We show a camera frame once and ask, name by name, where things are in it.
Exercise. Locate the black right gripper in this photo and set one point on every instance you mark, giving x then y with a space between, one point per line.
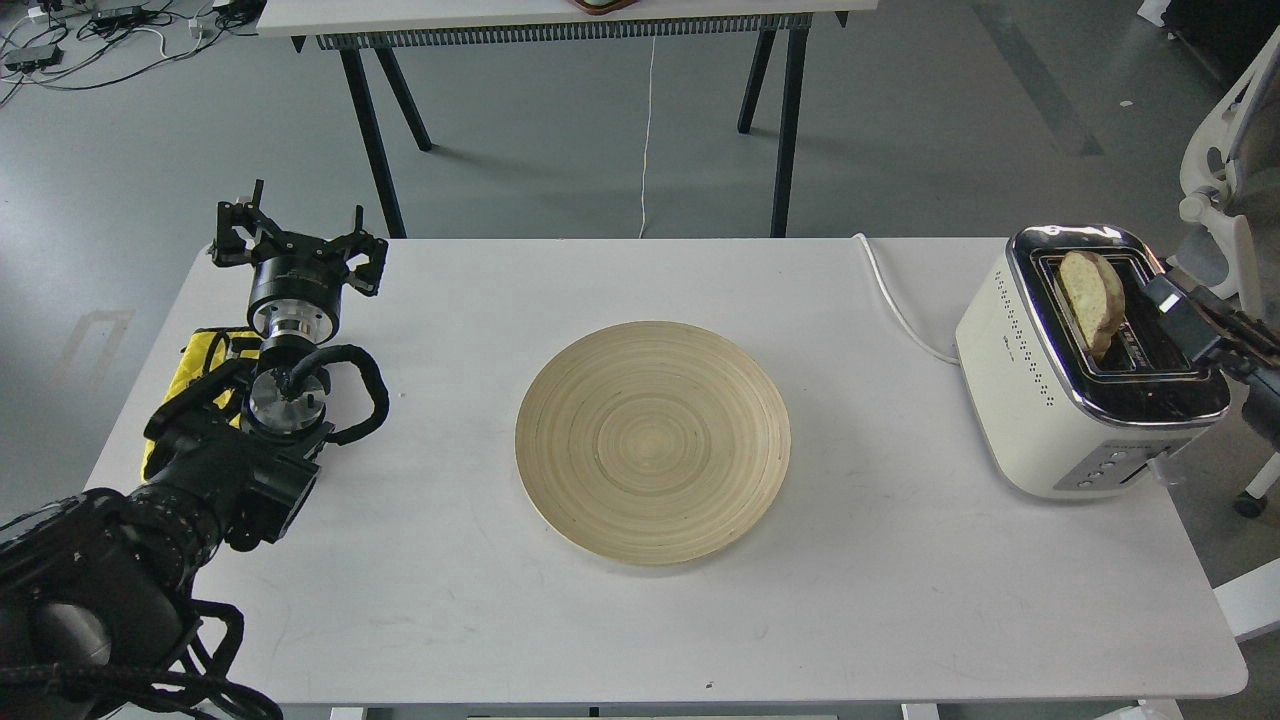
1210 331

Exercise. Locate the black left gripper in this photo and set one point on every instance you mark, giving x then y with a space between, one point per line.
297 283

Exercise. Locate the slice of bread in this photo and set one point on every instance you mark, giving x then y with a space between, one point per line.
1096 298

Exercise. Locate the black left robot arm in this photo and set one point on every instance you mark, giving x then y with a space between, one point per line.
99 605

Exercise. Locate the cream chrome toaster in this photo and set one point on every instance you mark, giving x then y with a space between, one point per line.
1060 421

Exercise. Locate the yellow cloth bag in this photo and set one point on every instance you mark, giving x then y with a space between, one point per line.
205 352

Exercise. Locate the white office chair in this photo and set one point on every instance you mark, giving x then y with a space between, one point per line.
1228 175

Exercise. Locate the white background table black legs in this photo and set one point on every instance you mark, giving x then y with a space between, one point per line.
352 28

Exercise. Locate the round wooden plate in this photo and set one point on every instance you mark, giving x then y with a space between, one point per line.
653 443

